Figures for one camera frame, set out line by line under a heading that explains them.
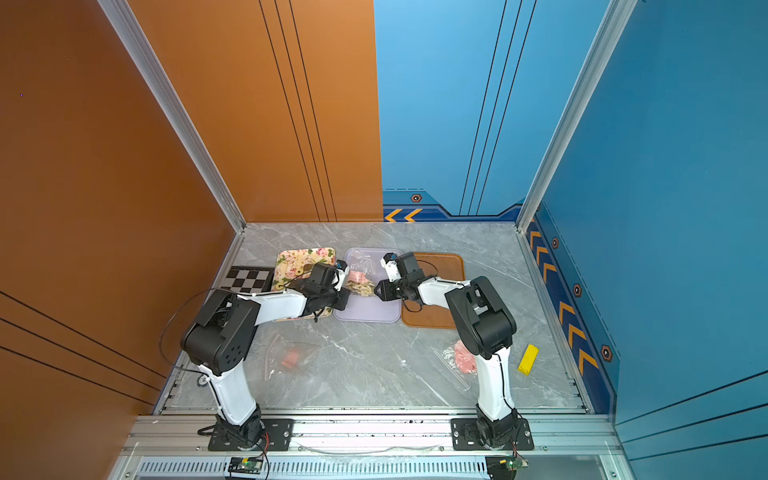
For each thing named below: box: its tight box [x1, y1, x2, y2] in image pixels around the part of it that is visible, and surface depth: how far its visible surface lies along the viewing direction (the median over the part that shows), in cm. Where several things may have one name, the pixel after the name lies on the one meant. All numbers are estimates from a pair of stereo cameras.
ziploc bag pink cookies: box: [433, 340, 479, 391], surface depth 84 cm
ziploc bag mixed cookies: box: [346, 249, 376, 297], surface depth 98 cm
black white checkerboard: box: [221, 266, 276, 293], surface depth 102 cm
